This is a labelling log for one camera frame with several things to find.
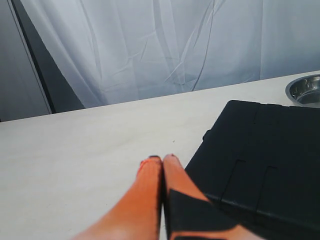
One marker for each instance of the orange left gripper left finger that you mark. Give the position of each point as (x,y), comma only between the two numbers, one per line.
(137,215)

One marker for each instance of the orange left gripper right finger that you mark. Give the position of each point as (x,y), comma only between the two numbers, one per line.
(190,215)

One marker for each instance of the black plastic tool case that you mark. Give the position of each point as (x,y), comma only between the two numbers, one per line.
(260,164)

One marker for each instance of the white backdrop curtain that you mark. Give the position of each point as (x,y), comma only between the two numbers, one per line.
(115,51)

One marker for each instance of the round stainless steel tray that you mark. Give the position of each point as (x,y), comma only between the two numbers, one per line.
(304,91)

